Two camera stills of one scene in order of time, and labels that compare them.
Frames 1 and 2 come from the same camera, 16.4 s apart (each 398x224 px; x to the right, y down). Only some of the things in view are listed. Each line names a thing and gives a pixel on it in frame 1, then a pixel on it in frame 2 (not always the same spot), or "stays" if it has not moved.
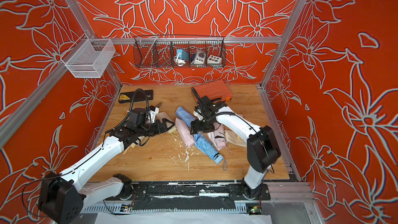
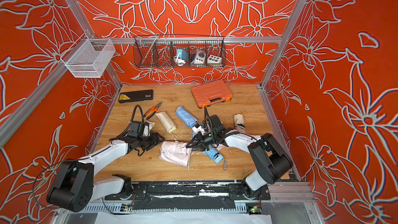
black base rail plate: x=191 y=195 stays
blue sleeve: x=183 y=114 stays
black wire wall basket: x=179 y=52 stays
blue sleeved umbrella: x=208 y=147 stays
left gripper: x=164 y=128 -> x=155 y=140
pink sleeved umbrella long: x=184 y=131 -> x=175 y=152
